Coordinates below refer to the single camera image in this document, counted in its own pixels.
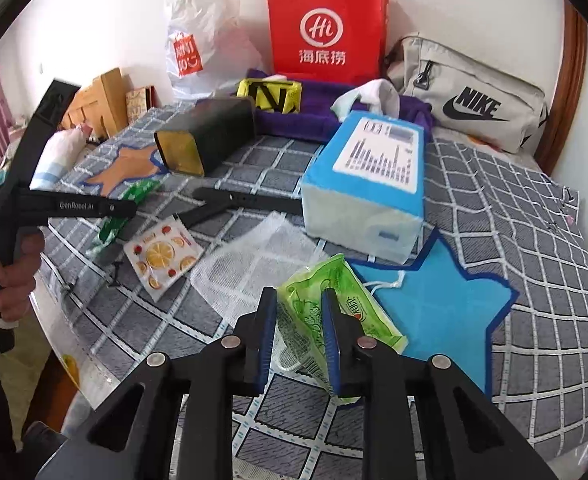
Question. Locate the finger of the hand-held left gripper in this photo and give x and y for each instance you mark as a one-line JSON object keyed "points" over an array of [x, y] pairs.
{"points": [[49, 110], [74, 206]]}

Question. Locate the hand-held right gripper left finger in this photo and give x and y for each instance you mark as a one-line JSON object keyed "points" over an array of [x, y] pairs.
{"points": [[270, 330]]}

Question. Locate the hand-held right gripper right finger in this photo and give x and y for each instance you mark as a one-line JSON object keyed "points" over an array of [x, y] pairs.
{"points": [[331, 340]]}

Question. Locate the green tissue packet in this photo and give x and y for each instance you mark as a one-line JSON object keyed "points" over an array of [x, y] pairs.
{"points": [[304, 305]]}

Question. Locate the green snack packet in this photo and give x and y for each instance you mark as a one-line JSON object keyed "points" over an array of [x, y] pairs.
{"points": [[134, 195]]}

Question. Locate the white mesh bag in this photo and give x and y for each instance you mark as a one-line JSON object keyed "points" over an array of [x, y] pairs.
{"points": [[254, 265]]}

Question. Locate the orange fruit print sachet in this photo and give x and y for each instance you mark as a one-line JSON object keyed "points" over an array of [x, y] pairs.
{"points": [[159, 255]]}

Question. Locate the yellow and black cloth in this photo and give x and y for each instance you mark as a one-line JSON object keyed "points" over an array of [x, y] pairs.
{"points": [[254, 92]]}

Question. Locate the purple fabric basket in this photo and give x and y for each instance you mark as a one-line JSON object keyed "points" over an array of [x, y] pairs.
{"points": [[294, 122]]}

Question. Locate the pale green face mask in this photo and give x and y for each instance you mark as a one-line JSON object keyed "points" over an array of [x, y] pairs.
{"points": [[341, 105]]}

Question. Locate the white cloth glove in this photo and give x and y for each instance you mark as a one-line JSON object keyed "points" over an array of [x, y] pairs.
{"points": [[378, 92]]}

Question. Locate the person's left hand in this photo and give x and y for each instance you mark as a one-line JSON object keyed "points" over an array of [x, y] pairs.
{"points": [[16, 290]]}

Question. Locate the striped white pillow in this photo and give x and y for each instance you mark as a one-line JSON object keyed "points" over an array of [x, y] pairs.
{"points": [[59, 155]]}

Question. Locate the wooden bed headboard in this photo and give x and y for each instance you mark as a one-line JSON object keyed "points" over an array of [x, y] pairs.
{"points": [[104, 100]]}

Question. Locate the illustrated book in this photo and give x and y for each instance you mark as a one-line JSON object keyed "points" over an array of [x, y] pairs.
{"points": [[136, 102]]}

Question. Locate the blue tissue pack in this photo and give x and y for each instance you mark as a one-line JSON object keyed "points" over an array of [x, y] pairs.
{"points": [[363, 200]]}

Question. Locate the white printed table cover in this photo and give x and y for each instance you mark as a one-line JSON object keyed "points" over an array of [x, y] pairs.
{"points": [[89, 355]]}

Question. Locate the dark green tea tin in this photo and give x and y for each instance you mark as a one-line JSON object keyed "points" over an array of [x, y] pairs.
{"points": [[219, 125]]}

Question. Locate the white plastic shopping bag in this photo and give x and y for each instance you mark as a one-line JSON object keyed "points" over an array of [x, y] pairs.
{"points": [[209, 20]]}

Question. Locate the grey checked blanket with stars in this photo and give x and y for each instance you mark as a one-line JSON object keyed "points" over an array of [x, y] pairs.
{"points": [[473, 210]]}

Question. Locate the grey waist bag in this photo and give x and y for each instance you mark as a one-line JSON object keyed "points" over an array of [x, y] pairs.
{"points": [[473, 105]]}

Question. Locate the red paper shopping bag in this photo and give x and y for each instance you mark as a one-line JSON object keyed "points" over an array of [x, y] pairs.
{"points": [[324, 25]]}

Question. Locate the brown wooden arch frame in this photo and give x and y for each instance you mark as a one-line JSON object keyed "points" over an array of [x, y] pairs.
{"points": [[568, 85]]}

